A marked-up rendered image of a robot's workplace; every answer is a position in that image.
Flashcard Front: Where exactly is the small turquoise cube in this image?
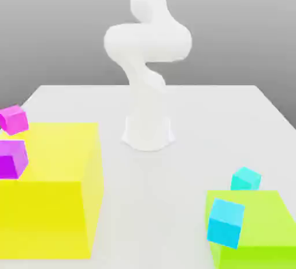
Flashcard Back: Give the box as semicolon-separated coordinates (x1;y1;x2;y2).
230;166;262;191

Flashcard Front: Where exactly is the small sky blue cube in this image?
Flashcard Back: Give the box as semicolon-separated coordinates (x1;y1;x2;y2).
206;197;246;250

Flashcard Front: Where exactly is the small pink cube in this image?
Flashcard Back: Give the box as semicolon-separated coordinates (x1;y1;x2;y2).
0;104;29;136

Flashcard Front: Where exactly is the small purple cube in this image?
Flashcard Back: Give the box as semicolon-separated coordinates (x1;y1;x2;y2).
0;139;29;180

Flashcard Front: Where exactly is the large yellow box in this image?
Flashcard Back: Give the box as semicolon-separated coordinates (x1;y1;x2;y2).
0;122;105;260

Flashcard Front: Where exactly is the large lime green box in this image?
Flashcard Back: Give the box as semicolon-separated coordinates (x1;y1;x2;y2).
205;189;296;269

